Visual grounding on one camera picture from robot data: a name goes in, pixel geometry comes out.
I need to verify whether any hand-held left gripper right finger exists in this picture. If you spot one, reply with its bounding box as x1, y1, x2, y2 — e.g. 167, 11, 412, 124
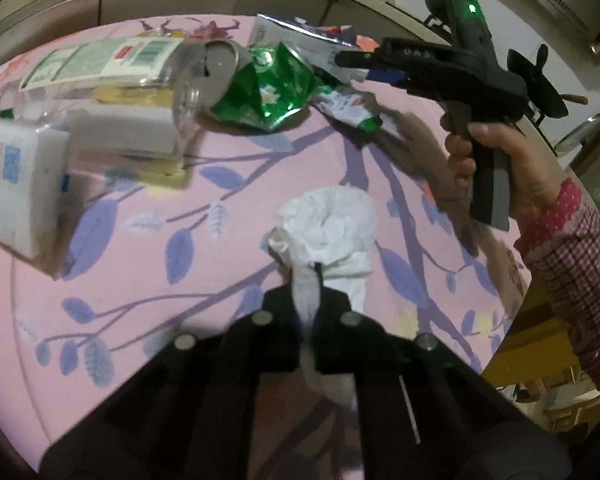
311, 262, 572, 480

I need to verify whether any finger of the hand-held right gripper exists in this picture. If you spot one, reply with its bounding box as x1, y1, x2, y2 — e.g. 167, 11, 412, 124
335, 49, 387, 70
364, 67, 411, 88

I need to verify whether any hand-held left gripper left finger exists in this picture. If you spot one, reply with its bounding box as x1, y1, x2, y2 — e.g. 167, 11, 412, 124
40, 284, 302, 480

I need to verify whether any crushed green can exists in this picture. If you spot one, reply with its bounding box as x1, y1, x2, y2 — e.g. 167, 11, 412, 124
205, 39, 327, 134

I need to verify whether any white tissue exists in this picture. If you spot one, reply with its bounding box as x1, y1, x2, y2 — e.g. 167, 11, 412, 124
267, 185, 378, 411

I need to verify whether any person's right forearm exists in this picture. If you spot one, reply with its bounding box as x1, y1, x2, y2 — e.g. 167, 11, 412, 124
515, 177, 600, 403

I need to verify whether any person's right hand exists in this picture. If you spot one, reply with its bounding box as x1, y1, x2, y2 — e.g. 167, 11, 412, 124
440, 110, 567, 231

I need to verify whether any green and white snack wrapper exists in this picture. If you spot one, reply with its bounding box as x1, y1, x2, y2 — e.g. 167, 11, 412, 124
314, 85, 387, 134

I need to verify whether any black wok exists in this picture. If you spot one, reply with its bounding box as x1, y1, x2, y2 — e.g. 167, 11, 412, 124
509, 44, 590, 122

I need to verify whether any metal pot lid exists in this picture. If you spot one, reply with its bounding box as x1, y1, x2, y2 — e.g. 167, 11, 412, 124
554, 112, 600, 157

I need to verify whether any pink floral tablecloth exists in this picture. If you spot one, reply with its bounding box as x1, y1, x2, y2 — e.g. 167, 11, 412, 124
0, 14, 548, 480

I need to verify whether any clear plastic oil jug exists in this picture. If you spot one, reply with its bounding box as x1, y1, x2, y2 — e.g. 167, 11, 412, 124
0, 35, 216, 191

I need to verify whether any white tissue pack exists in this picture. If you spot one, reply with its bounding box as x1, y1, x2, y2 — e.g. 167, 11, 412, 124
0, 119, 72, 267

